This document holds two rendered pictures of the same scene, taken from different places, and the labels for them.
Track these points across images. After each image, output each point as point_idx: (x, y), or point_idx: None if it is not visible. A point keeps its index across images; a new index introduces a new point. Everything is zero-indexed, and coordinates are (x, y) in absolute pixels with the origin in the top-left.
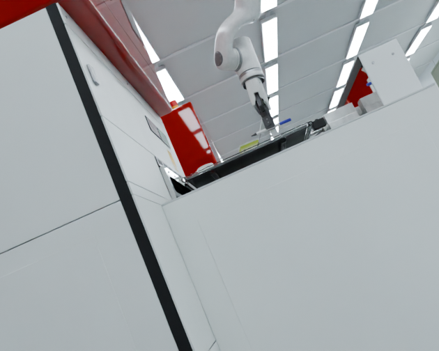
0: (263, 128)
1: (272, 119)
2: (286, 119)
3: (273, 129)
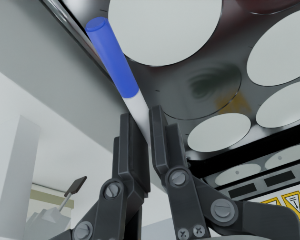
0: (48, 227)
1: (164, 136)
2: (115, 51)
3: (16, 187)
